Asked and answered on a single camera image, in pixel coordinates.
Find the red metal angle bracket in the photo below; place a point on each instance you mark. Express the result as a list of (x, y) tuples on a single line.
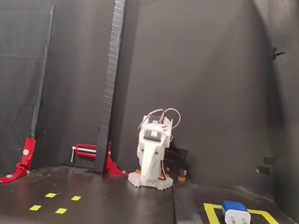
[(28, 149)]

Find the orange black spring clamp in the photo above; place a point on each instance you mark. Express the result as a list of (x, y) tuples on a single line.
[(182, 177), (166, 174), (138, 171)]

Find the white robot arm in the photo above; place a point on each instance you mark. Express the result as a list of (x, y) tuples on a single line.
[(161, 128)]

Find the black foam wrapped post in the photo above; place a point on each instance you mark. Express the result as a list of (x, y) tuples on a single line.
[(113, 55)]

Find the black shiny side curtain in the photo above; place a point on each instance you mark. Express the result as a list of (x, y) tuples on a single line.
[(11, 67)]

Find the blue white charger plug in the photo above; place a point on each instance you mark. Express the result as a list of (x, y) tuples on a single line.
[(235, 216)]

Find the black tape flap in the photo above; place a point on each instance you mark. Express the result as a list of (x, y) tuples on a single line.
[(271, 159)]

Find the black spring clip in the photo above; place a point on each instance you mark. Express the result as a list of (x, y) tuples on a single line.
[(276, 52)]

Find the black backdrop cloth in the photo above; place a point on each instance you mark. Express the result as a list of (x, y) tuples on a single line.
[(213, 85)]

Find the red clamp with silver screw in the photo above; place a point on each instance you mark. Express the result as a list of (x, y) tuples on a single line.
[(113, 167)]

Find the small yellow tape marker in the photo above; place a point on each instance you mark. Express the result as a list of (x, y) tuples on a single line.
[(35, 207), (61, 210), (50, 195), (76, 198)]

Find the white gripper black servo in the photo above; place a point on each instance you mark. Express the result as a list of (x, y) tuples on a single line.
[(150, 152)]

